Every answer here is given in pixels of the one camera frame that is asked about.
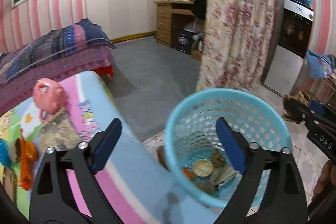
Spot round white plastic lid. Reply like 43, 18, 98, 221
193, 159, 214, 177

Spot light blue mesh trash basket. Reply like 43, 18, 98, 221
165, 88, 292, 209

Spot person's hand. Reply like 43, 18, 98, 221
313, 160, 336, 196

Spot orange crumpled wrapper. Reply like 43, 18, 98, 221
19, 129, 39, 191

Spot patterned paper packet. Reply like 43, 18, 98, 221
38, 109, 80, 155

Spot blue floral cloth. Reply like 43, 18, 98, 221
306, 51, 335, 80

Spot white black fridge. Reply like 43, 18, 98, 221
264, 0, 314, 96

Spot colourful cartoon table mat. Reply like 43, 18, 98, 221
0, 70, 219, 224

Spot pink cartoon mug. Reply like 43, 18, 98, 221
33, 78, 68, 123

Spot bed with purple sheet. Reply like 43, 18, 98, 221
1, 46, 113, 114

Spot floral beige curtain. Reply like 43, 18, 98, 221
197, 0, 274, 90

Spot blue plaid quilt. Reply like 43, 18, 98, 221
1, 18, 116, 86

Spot black box under desk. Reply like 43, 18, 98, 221
175, 30, 196, 55

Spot wooden desk with drawers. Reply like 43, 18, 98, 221
155, 1, 195, 48

